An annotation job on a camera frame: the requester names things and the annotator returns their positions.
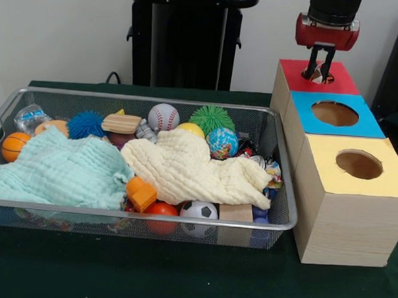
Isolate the small orange basketball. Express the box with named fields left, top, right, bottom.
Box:
left=0, top=131, right=32, bottom=164

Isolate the yellow ball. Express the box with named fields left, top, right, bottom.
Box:
left=175, top=122, right=207, bottom=139

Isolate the green spiky ball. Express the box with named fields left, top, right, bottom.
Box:
left=188, top=104, right=237, bottom=138

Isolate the blue spiky ball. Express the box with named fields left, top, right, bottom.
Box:
left=66, top=109, right=106, bottom=142

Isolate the orange striped packet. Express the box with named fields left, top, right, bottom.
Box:
left=300, top=60, right=336, bottom=86

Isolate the cream muslin cloth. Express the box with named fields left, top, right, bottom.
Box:
left=118, top=125, right=275, bottom=211

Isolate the wooden box with three holes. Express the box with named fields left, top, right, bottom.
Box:
left=263, top=58, right=398, bottom=268

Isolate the black cable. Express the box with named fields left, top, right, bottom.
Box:
left=105, top=71, right=121, bottom=86

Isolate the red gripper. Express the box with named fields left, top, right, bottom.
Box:
left=293, top=11, right=361, bottom=83

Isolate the blue globe ball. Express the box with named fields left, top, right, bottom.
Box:
left=205, top=126, right=240, bottom=162

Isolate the black upright stand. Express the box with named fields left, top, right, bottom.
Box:
left=371, top=4, right=398, bottom=122

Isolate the white baseball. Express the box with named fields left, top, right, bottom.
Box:
left=147, top=103, right=181, bottom=133

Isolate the shallow mesh bin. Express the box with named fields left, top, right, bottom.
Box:
left=0, top=85, right=304, bottom=252

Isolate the orange plastic toy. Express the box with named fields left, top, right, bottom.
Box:
left=124, top=175, right=159, bottom=214

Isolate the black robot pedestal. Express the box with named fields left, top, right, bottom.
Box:
left=117, top=0, right=261, bottom=92

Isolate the striped wooden block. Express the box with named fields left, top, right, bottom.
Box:
left=100, top=113, right=143, bottom=135

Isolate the mint muslin cloth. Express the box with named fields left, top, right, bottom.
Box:
left=0, top=123, right=137, bottom=212

